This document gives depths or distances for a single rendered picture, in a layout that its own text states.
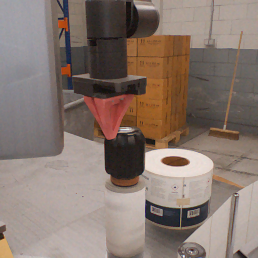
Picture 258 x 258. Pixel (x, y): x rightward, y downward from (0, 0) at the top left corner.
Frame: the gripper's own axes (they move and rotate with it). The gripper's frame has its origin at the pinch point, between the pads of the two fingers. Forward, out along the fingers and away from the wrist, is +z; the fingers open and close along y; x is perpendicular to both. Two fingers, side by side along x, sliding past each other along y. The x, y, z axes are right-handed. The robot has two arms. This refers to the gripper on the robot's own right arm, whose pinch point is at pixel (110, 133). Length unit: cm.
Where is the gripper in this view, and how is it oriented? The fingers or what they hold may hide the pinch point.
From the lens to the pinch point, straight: 49.0
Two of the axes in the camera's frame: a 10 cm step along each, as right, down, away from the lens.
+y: -7.4, -2.1, 6.4
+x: -6.8, 2.5, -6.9
